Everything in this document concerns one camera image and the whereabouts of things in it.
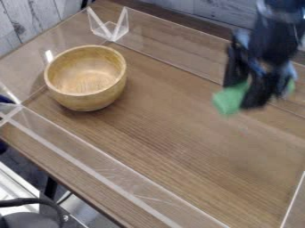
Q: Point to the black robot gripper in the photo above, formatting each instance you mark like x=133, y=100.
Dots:
x=259, y=54

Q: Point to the green rectangular block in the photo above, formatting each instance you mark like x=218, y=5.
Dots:
x=226, y=100

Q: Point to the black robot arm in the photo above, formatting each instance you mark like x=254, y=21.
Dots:
x=282, y=10

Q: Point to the light wooden bowl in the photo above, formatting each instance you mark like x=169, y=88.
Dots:
x=85, y=77

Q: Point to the black table leg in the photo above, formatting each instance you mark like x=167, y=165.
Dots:
x=50, y=188

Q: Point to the clear acrylic wall enclosure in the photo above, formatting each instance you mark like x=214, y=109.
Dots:
x=157, y=160

